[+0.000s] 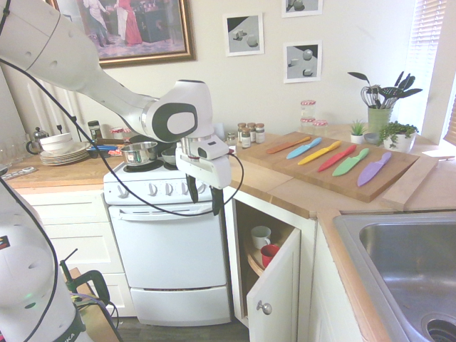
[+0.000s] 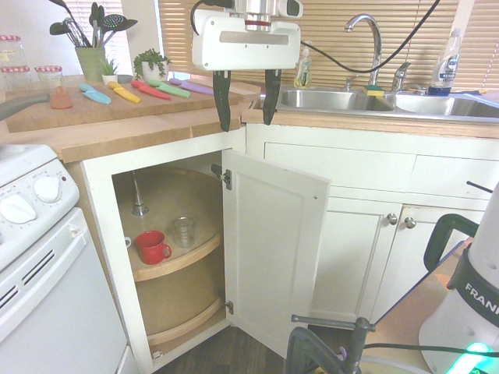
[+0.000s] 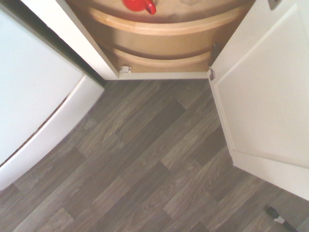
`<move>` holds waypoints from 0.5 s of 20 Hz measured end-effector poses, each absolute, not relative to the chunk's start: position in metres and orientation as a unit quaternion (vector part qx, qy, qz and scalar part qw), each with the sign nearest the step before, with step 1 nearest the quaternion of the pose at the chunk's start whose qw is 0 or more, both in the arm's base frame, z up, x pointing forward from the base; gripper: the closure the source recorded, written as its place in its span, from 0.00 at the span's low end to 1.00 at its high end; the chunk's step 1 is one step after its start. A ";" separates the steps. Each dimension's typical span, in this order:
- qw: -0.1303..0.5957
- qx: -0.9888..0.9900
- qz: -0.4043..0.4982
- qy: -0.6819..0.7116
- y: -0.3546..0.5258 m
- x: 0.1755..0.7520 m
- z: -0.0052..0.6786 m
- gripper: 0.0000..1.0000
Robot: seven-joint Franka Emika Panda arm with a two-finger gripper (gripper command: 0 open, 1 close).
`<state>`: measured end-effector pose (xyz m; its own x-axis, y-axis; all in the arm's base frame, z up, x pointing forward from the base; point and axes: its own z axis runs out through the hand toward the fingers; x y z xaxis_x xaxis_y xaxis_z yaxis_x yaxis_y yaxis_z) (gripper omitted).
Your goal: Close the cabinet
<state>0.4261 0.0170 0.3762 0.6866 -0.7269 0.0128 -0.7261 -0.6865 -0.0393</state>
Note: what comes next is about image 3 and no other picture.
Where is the white shaker cabinet door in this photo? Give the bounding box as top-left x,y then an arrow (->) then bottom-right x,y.
208,0 -> 309,202

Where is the metal cabinet door hinge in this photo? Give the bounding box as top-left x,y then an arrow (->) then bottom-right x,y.
208,43 -> 218,82

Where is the wooden lazy susan shelf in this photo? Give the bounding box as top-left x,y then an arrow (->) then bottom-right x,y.
112,47 -> 213,69
65,0 -> 254,37

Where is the red ceramic mug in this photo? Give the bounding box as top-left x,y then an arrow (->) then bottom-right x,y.
122,0 -> 157,15

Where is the white kitchen stove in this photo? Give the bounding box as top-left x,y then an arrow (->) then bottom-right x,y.
0,3 -> 105,191

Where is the black rod with white tape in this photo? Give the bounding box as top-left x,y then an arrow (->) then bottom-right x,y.
265,206 -> 297,232

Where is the white corner cabinet frame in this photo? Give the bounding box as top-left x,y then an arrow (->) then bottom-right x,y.
20,0 -> 211,81

